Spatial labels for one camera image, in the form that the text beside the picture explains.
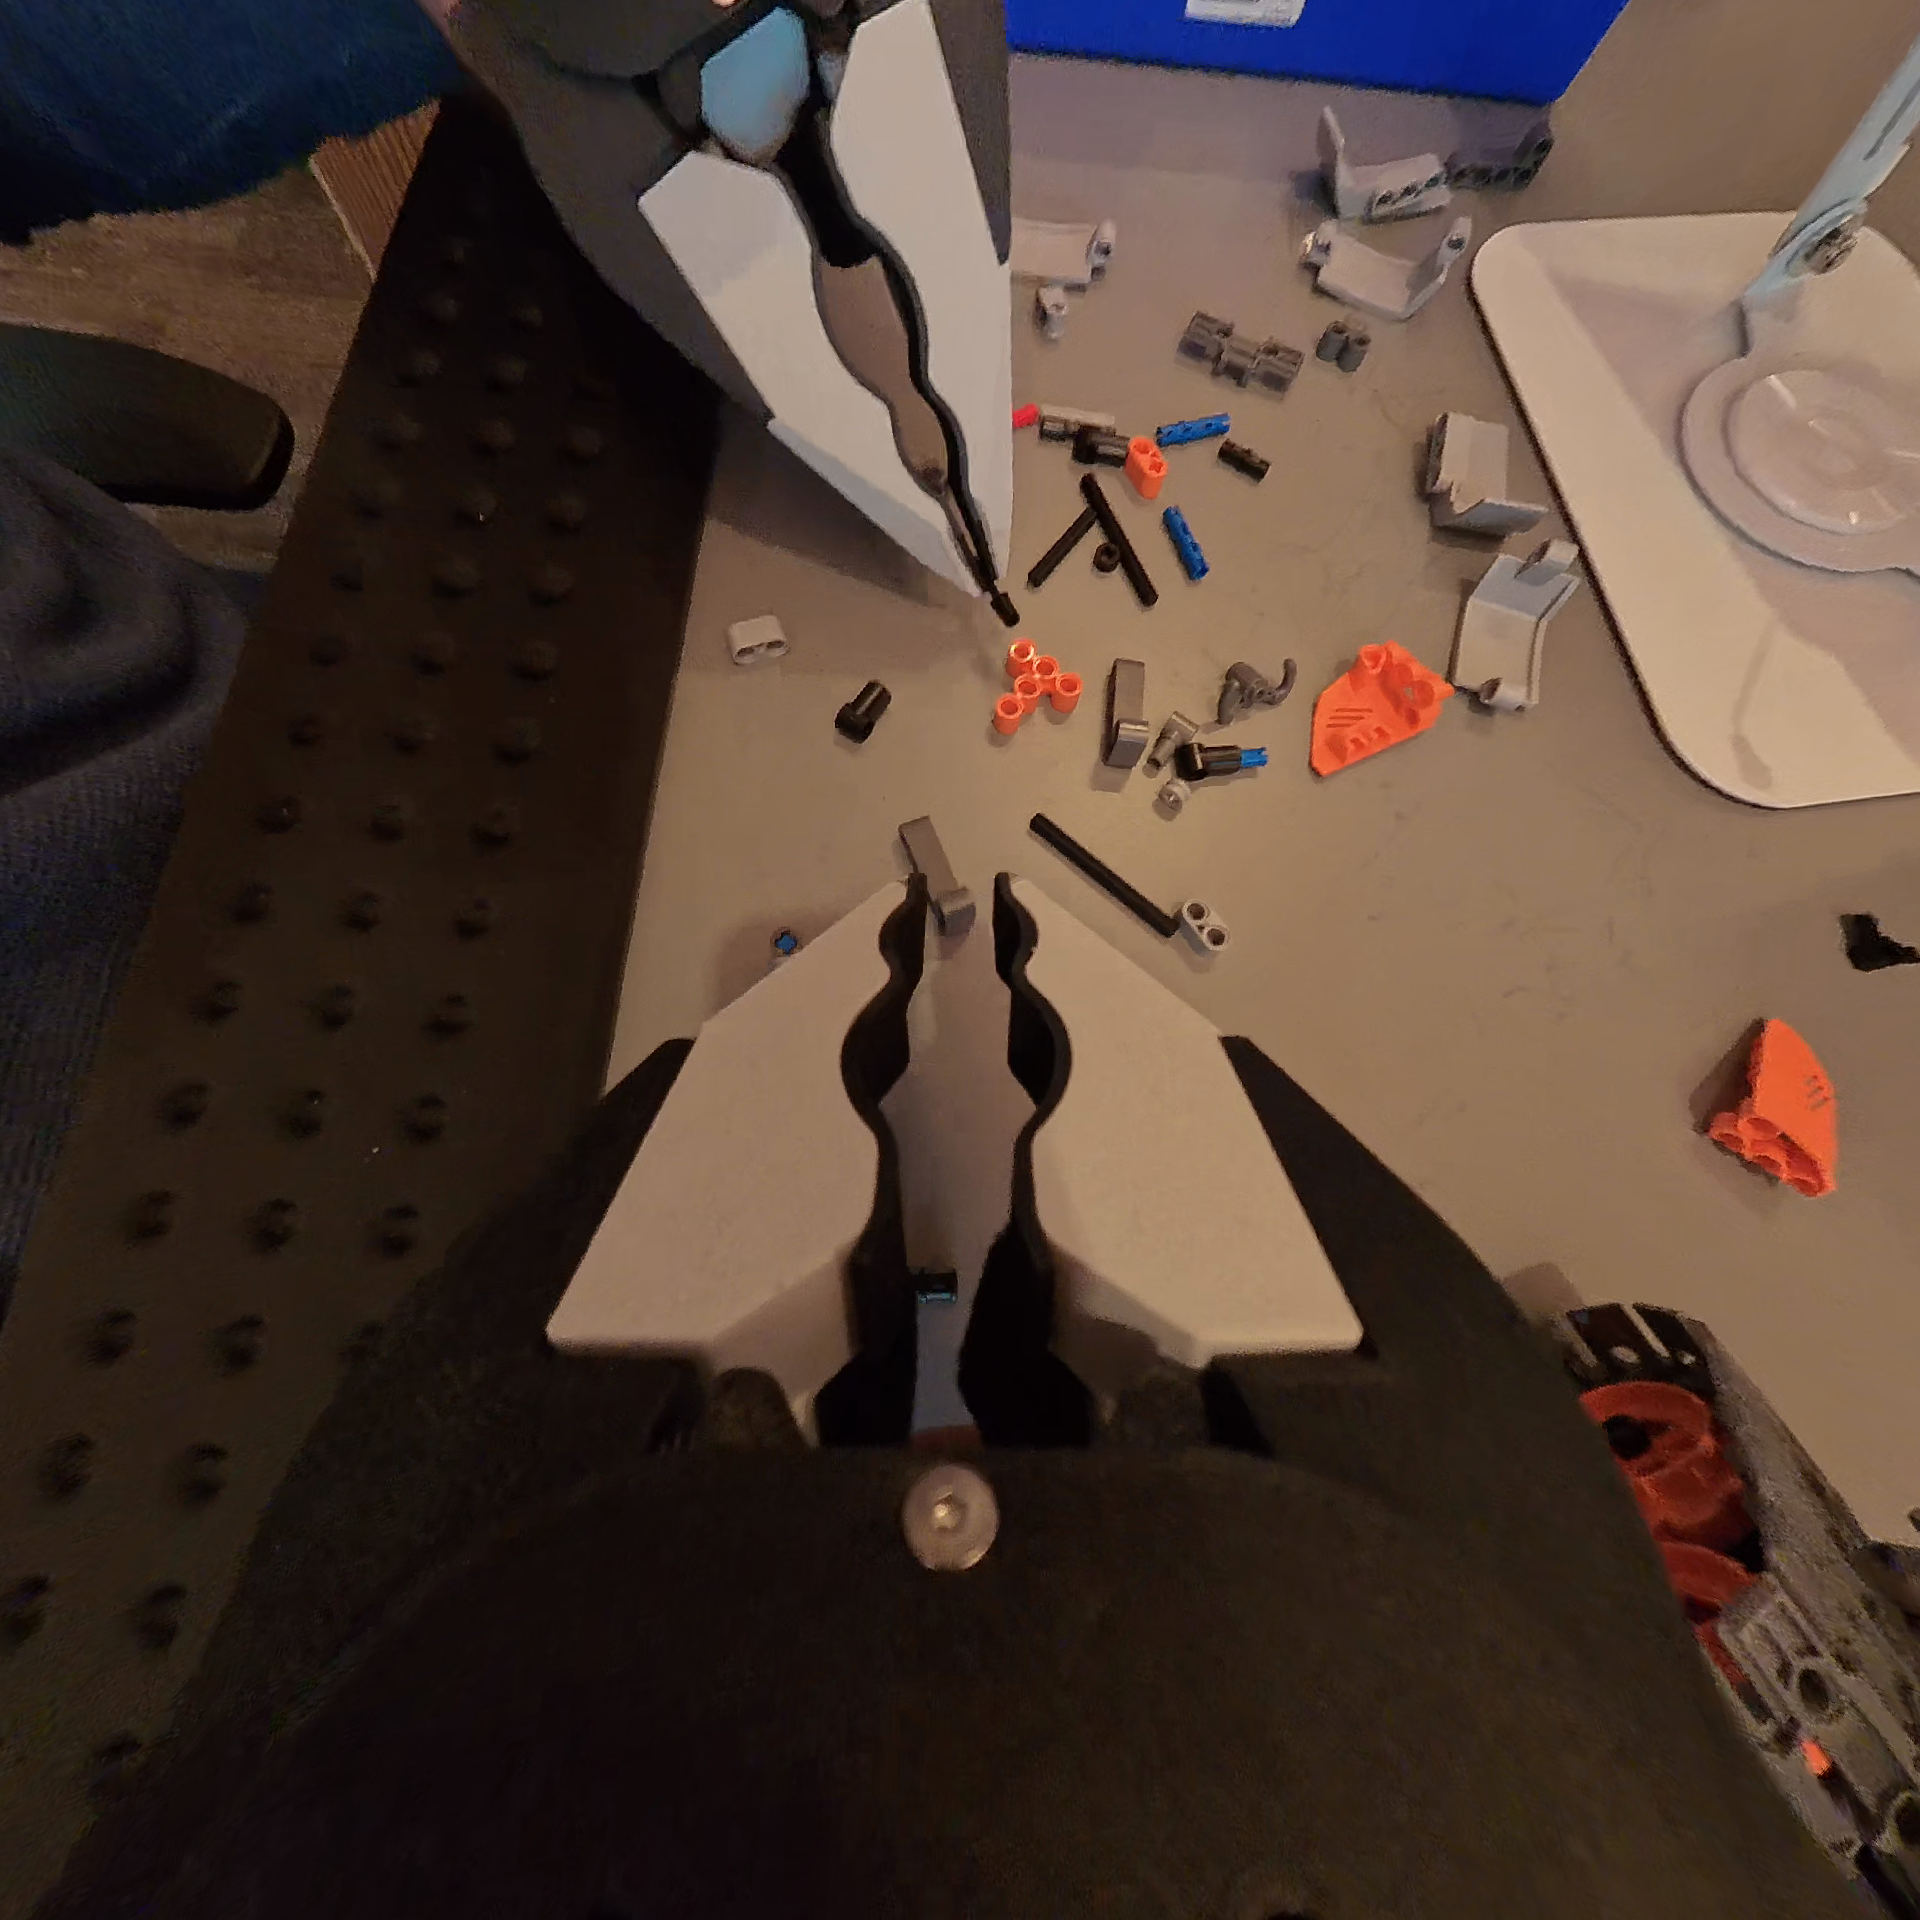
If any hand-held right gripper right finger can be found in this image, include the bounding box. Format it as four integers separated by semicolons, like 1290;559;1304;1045
991;874;1367;1378

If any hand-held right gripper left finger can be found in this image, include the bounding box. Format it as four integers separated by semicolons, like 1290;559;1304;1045
544;880;927;1378

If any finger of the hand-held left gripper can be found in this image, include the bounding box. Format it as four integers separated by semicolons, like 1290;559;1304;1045
632;147;993;600
816;0;1021;589

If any person's left forearm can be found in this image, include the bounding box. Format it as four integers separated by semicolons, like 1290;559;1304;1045
0;0;471;250

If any light grey curved panel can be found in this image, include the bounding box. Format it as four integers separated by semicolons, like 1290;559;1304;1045
1315;105;1453;221
1009;216;1119;297
1446;537;1584;716
1297;216;1475;320
1419;412;1549;539

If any black long axle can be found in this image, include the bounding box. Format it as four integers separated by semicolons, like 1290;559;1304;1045
1078;472;1160;609
1027;815;1181;940

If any dark grey connector cluster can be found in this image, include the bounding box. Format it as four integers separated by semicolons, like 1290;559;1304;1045
1175;312;1304;395

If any black studded foam mat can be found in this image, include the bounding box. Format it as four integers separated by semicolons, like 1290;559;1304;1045
0;89;735;1920

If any orange T-shaped connector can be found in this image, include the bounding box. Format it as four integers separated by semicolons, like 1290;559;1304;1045
986;640;1085;740

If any orange angled panel piece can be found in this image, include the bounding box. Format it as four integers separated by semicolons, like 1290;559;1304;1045
1704;1017;1840;1200
1307;640;1456;779

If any blue bin with white label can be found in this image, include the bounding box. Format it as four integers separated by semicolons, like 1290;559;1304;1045
1000;0;1632;108

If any black chair armrest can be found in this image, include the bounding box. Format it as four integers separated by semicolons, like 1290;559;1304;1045
0;320;297;515

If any dark grey holed beam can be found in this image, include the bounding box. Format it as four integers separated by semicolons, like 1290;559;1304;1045
1441;116;1555;192

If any white stand with wooden tray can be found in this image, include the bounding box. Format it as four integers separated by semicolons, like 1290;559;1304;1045
1466;31;1920;812

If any grey tracked toy robot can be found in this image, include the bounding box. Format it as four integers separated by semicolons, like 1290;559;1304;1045
1555;1304;1920;1920

